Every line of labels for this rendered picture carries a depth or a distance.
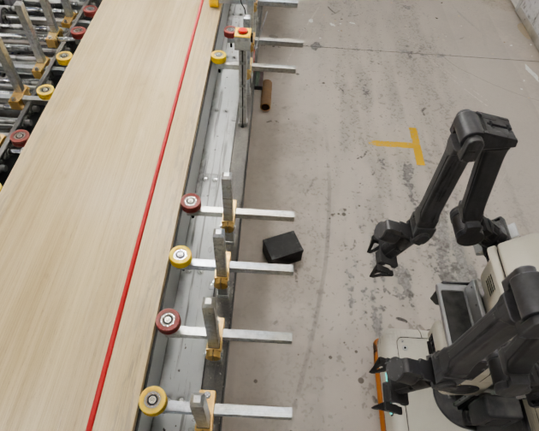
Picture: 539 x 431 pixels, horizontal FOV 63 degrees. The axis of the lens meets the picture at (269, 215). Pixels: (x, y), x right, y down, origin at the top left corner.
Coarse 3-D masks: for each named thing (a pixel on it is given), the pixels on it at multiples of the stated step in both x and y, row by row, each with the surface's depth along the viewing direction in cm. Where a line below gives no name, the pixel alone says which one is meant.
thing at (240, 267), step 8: (192, 264) 163; (200, 264) 163; (208, 264) 163; (232, 264) 164; (240, 264) 164; (248, 264) 164; (256, 264) 164; (264, 264) 164; (272, 264) 165; (280, 264) 165; (288, 264) 165; (240, 272) 165; (248, 272) 165; (256, 272) 165; (264, 272) 164; (272, 272) 164; (280, 272) 164; (288, 272) 164
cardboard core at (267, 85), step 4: (264, 80) 358; (268, 80) 358; (264, 84) 356; (268, 84) 355; (264, 88) 352; (268, 88) 352; (264, 92) 349; (268, 92) 349; (264, 96) 346; (268, 96) 346; (264, 100) 343; (268, 100) 344; (264, 104) 350; (268, 104) 342; (264, 108) 348; (268, 108) 347
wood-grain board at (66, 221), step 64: (128, 0) 265; (192, 0) 268; (128, 64) 227; (192, 64) 229; (64, 128) 196; (128, 128) 198; (192, 128) 200; (0, 192) 173; (64, 192) 175; (128, 192) 176; (0, 256) 156; (64, 256) 157; (128, 256) 159; (0, 320) 142; (64, 320) 143; (128, 320) 144; (0, 384) 130; (64, 384) 131; (128, 384) 132
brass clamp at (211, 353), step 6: (222, 318) 154; (222, 324) 152; (222, 330) 151; (210, 348) 147; (216, 348) 147; (204, 354) 148; (210, 354) 146; (216, 354) 146; (210, 360) 149; (216, 360) 149
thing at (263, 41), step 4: (228, 40) 254; (232, 40) 254; (256, 40) 253; (260, 40) 253; (264, 40) 253; (268, 40) 253; (272, 40) 253; (276, 40) 254; (280, 40) 254; (284, 40) 254; (288, 40) 254; (292, 40) 254; (296, 40) 255; (300, 40) 255; (260, 44) 255; (264, 44) 255; (268, 44) 255; (272, 44) 255; (276, 44) 255; (280, 44) 255; (284, 44) 255; (288, 44) 255; (292, 44) 255; (296, 44) 254; (300, 44) 254
